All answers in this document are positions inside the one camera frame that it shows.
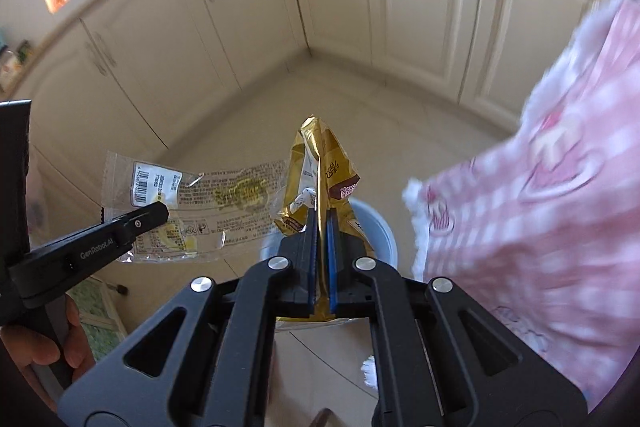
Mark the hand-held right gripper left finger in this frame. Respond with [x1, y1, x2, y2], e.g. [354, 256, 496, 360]
[57, 207, 321, 427]

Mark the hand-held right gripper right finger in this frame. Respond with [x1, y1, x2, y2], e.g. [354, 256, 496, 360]
[327, 207, 588, 427]

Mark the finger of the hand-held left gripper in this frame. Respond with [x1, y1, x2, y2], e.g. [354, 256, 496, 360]
[100, 201, 170, 258]

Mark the blue waste bin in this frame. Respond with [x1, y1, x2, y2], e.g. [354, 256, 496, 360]
[260, 199, 399, 333]

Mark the clear plastic wrapper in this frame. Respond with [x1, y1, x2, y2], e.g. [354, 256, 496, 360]
[102, 151, 296, 265]

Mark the gold snack wrapper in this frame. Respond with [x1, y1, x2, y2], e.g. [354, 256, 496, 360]
[272, 114, 376, 323]

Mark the person's left hand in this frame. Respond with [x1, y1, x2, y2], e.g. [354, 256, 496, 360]
[0, 294, 97, 413]

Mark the green patterned mat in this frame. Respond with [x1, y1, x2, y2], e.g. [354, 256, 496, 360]
[67, 279, 128, 348]

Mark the white paper scrap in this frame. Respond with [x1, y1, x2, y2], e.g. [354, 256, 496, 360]
[360, 354, 381, 388]

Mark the pink checked tablecloth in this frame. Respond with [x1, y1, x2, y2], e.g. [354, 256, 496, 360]
[402, 0, 640, 413]

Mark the cream kitchen cabinet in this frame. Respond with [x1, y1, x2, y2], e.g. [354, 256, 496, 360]
[0, 0, 631, 202]

